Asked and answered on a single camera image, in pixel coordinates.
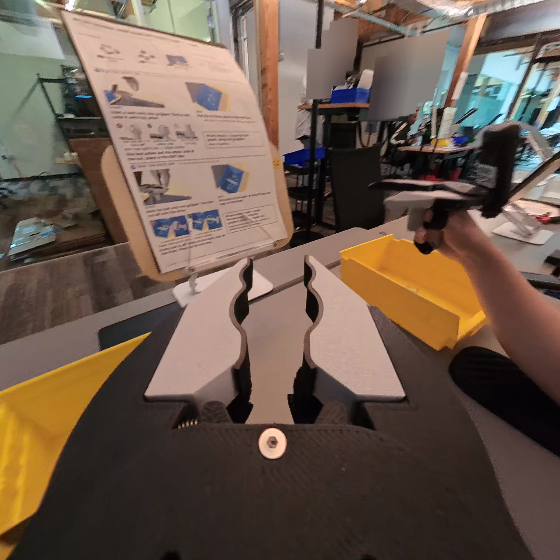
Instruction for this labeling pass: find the person's right forearm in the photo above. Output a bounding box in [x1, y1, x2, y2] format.
[455, 236, 560, 395]

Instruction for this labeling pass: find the yellow divided parts bin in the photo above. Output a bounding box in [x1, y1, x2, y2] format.
[0, 332, 152, 537]

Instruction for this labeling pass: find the black chair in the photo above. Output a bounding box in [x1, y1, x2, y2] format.
[328, 144, 386, 234]

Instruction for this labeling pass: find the person's right hand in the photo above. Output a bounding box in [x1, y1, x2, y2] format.
[413, 209, 483, 267]

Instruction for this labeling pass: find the grey divider panel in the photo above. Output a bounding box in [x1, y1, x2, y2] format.
[305, 20, 360, 100]
[367, 30, 452, 122]

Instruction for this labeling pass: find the wooden post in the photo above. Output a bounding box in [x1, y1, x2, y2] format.
[255, 0, 281, 150]
[444, 13, 487, 108]

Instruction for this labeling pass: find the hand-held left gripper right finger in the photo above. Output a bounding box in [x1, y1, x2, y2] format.
[288, 255, 406, 424]

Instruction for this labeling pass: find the brown cardboard sheet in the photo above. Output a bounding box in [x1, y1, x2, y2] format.
[68, 137, 116, 244]

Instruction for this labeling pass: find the wooden instruction board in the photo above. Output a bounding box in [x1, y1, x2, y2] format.
[61, 10, 294, 283]

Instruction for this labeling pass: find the blue storage bin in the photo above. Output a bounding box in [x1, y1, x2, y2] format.
[283, 146, 328, 168]
[330, 87, 372, 105]

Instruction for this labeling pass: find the black textured mat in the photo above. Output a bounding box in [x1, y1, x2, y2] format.
[449, 346, 560, 458]

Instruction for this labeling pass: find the yellow undivided bin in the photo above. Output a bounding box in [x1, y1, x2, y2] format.
[340, 234, 487, 351]

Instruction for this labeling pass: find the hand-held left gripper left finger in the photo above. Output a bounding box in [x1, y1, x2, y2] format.
[144, 257, 254, 424]

